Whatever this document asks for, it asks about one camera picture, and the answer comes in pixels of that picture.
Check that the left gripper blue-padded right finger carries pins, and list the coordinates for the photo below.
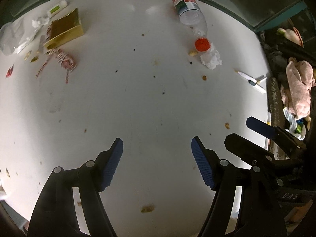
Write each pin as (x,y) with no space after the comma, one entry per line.
(223,177)

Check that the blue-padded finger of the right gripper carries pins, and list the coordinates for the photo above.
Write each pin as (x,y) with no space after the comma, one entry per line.
(282,138)

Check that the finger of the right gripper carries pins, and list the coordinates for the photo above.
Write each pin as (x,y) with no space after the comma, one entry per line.
(247,151)

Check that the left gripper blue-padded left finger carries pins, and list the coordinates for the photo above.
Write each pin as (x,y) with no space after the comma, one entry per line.
(54,212)

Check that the white tissue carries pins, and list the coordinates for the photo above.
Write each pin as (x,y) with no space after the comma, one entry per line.
(211,58)

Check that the clear plastic water bottle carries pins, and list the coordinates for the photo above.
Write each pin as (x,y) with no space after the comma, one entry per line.
(190,14)

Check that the white yellow red marker pen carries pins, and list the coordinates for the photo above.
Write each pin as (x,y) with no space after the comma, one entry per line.
(268,131)

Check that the worn black wrist rest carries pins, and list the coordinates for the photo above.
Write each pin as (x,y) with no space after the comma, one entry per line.
(275,107)

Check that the white colourful crumpled wrapper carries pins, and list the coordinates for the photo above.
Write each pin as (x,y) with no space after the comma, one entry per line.
(296,127)

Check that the pink towel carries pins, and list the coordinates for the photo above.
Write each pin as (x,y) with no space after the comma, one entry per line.
(297,96)

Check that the short white stick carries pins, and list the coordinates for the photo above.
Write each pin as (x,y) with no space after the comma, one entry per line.
(261,79)

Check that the white pen with dark band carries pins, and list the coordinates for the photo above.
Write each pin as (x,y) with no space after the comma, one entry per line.
(252,81)

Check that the small red wrapper scrap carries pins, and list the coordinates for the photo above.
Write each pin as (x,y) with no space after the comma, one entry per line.
(9,72)

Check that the red white twine bundle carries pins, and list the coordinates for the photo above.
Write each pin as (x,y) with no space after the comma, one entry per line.
(65,60)

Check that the clear plastic bag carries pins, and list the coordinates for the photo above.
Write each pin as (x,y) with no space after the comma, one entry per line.
(14,37)

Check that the gold cardboard box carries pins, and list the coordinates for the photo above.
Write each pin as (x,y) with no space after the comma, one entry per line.
(63,30)

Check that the crumpled white paper scrap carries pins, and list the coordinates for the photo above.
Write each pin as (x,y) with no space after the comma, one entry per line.
(40,21)

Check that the small white green tube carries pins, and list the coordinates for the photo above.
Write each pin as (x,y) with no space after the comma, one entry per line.
(57,8)

